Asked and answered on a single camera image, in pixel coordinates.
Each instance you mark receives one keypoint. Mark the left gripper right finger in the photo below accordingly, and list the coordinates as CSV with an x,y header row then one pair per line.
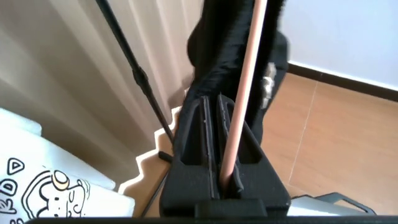
x,y
264,193

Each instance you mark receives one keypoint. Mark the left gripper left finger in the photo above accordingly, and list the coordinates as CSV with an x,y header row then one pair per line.
x,y
186,186

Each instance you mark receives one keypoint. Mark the pink clothes hanger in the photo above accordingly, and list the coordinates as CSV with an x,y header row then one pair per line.
x,y
245,77

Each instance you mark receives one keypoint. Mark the white printed t-shirt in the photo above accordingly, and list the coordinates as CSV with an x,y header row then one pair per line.
x,y
46,186

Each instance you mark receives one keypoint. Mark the black garment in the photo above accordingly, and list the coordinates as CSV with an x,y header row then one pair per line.
x,y
217,46

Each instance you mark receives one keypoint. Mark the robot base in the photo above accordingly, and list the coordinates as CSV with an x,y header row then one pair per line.
x,y
311,210

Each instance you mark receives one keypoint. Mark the black clothes rack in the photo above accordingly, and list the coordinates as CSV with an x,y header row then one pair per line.
x,y
136,71

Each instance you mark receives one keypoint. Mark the beige curtain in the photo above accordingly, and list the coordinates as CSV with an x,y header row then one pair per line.
x,y
62,62

